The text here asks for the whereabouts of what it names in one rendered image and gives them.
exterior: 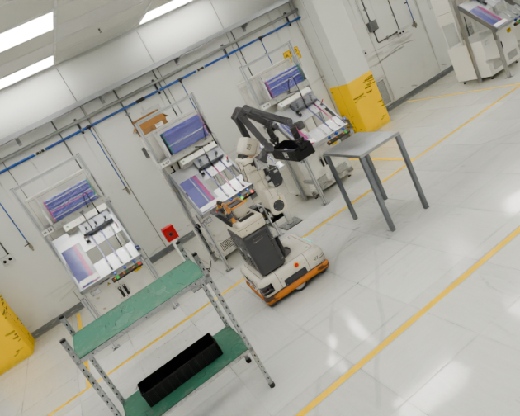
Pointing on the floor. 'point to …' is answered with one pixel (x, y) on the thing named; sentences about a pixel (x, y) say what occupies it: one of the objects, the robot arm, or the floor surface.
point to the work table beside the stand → (364, 142)
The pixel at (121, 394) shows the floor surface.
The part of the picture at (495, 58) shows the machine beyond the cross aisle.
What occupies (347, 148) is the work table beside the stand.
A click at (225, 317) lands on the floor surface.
